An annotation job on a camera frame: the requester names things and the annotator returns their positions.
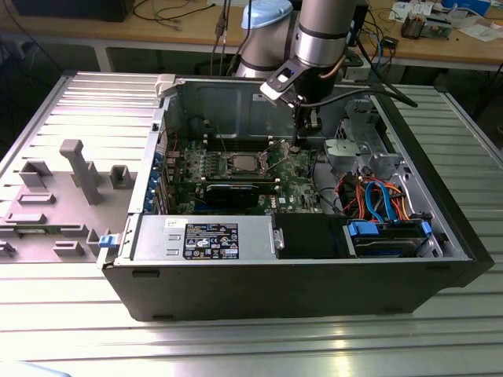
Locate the black PC case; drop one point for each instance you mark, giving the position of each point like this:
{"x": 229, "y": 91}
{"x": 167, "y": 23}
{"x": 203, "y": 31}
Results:
{"x": 275, "y": 290}

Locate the silver CPU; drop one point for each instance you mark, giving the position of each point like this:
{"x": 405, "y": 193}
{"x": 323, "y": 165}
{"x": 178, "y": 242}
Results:
{"x": 245, "y": 162}

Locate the grey electronic device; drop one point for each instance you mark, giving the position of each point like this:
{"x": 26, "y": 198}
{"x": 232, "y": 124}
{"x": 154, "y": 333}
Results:
{"x": 436, "y": 27}

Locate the black graphics card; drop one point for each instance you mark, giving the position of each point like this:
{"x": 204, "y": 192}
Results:
{"x": 232, "y": 195}

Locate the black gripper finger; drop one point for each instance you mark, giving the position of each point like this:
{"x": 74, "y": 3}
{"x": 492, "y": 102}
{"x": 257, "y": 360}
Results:
{"x": 306, "y": 121}

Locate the blue box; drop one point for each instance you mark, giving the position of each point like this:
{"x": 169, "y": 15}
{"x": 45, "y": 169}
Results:
{"x": 467, "y": 4}

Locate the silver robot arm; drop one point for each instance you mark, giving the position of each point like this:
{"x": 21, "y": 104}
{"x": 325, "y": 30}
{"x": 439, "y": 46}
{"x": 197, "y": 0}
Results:
{"x": 322, "y": 31}

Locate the green motherboard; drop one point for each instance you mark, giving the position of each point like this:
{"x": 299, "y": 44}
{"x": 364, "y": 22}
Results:
{"x": 292, "y": 180}

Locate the grey metal drive cage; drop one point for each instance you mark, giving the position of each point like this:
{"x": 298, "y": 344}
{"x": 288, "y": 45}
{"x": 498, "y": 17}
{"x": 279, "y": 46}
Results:
{"x": 346, "y": 153}

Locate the large black box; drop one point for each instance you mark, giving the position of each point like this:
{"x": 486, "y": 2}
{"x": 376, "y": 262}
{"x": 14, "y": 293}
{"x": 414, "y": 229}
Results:
{"x": 70, "y": 9}

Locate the CPU socket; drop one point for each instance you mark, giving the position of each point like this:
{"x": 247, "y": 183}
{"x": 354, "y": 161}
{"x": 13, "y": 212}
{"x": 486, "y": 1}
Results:
{"x": 227, "y": 173}

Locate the hard disk in blue carrier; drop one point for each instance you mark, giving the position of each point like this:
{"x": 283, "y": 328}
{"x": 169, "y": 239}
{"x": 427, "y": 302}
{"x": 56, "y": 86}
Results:
{"x": 361, "y": 229}

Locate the grey parts rack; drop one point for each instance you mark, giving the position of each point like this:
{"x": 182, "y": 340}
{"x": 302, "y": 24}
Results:
{"x": 59, "y": 212}

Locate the blue case latch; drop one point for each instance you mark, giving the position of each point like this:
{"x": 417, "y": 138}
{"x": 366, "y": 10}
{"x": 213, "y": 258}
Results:
{"x": 107, "y": 241}

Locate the wooden desk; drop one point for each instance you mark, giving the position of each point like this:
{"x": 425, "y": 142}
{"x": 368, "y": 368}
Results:
{"x": 118, "y": 29}

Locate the metal locking lever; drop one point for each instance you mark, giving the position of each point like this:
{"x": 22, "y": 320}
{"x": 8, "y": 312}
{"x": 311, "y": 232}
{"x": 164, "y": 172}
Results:
{"x": 222, "y": 142}
{"x": 273, "y": 148}

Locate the silver power supply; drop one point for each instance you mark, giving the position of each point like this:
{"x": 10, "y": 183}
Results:
{"x": 157, "y": 237}

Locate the white paper sheets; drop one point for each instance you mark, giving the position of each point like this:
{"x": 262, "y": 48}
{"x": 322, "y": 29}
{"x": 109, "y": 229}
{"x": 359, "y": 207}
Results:
{"x": 479, "y": 31}
{"x": 404, "y": 9}

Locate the small black box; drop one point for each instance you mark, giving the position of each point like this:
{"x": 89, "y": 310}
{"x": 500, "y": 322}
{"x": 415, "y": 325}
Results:
{"x": 391, "y": 42}

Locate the black tower box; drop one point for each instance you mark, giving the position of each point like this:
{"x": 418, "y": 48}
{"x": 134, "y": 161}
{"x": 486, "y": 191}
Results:
{"x": 362, "y": 23}

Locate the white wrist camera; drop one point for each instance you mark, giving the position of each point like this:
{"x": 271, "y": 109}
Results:
{"x": 275, "y": 89}

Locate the black disk bay cover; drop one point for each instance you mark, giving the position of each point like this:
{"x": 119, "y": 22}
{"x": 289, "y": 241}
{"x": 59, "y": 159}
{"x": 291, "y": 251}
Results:
{"x": 302, "y": 235}

